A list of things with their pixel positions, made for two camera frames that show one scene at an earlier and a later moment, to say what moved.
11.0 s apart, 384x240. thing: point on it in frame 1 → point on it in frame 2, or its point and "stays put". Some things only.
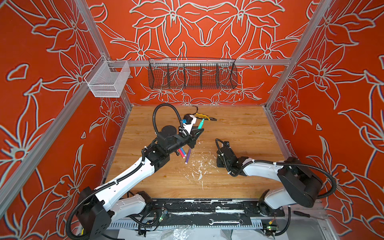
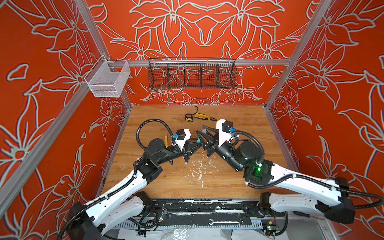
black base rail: (209, 211) stays put
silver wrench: (240, 221) stays put
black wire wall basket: (188, 73) stays put
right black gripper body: (220, 164) → (212, 148)
